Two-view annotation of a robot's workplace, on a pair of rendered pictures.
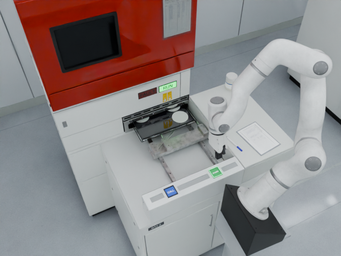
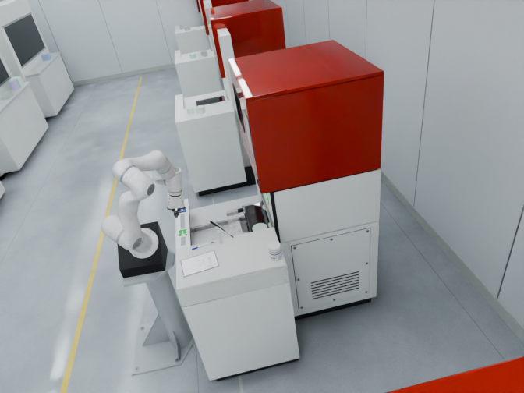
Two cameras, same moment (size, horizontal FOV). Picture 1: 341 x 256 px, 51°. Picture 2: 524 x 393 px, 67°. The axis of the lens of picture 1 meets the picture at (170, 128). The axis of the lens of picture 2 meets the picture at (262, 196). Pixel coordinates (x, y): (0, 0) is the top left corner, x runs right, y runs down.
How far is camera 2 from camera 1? 3.03 m
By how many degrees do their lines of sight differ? 77
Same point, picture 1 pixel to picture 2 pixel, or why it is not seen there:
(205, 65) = not seen: outside the picture
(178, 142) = (233, 226)
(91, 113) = not seen: hidden behind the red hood
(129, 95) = not seen: hidden behind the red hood
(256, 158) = (179, 256)
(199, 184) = (178, 223)
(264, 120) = (217, 273)
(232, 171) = (178, 242)
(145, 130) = (252, 207)
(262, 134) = (200, 267)
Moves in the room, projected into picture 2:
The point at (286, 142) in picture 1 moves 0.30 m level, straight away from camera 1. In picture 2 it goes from (182, 281) to (219, 307)
